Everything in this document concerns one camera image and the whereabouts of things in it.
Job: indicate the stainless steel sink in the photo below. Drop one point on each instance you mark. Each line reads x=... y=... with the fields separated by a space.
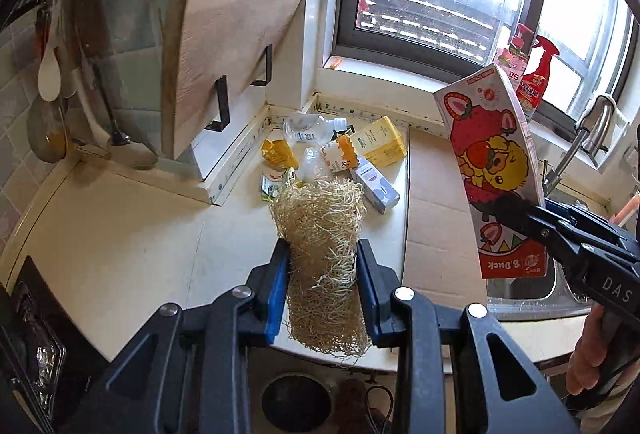
x=525 y=289

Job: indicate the person's right hand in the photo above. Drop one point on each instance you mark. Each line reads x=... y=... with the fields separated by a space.
x=590 y=349

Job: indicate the wooden cutting board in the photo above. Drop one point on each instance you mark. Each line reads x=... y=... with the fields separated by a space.
x=225 y=54

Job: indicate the red spray bottle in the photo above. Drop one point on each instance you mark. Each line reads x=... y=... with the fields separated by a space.
x=537 y=81

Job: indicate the orange and white box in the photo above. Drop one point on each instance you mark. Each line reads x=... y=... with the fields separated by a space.
x=340 y=156

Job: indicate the clear plastic cup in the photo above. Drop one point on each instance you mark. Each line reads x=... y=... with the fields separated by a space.
x=312 y=164

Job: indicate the dried loofah sponge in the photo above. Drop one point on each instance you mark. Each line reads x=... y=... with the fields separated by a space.
x=320 y=239

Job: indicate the round dark trash bin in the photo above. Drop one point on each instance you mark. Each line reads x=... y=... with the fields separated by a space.
x=295 y=404

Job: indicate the yellow wrapper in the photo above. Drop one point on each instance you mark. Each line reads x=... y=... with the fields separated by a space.
x=280 y=154

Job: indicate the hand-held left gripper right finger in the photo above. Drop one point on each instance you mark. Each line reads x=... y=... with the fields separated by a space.
x=368 y=296

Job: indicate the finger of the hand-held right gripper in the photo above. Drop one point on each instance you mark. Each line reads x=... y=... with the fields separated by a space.
x=565 y=210
x=525 y=219

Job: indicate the flat cardboard sheet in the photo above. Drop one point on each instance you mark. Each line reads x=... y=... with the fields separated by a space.
x=435 y=224

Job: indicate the strawberry printed paper carton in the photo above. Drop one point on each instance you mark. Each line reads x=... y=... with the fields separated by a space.
x=495 y=154

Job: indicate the green and white packet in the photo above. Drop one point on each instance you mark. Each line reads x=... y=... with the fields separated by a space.
x=272 y=184

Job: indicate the black cutting board holder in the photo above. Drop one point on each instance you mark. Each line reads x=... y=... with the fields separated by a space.
x=223 y=106

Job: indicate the black gas stove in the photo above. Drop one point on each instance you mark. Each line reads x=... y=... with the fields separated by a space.
x=30 y=339

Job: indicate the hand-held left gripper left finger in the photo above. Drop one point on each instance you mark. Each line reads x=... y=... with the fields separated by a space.
x=277 y=296

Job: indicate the metal skimmer ladle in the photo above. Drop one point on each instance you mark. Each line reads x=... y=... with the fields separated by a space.
x=45 y=134

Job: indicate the white and blue box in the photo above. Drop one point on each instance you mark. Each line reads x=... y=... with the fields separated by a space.
x=375 y=188

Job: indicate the clear plastic bottle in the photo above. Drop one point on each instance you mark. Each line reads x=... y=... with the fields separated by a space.
x=310 y=129

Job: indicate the orange lighter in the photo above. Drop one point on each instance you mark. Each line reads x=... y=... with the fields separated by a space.
x=335 y=62

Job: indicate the pink pump bottle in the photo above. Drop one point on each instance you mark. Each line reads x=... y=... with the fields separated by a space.
x=515 y=59

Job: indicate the white plastic spatula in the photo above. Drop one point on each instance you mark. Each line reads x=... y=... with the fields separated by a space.
x=82 y=104

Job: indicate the yellow paper box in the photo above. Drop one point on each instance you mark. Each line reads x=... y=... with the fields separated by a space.
x=382 y=141

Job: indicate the person's right forearm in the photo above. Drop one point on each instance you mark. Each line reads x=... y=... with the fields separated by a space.
x=620 y=419

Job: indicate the metal faucet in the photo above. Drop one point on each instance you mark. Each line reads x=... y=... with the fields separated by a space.
x=590 y=124

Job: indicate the white rice paddle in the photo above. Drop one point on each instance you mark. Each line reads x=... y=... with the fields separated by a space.
x=49 y=74

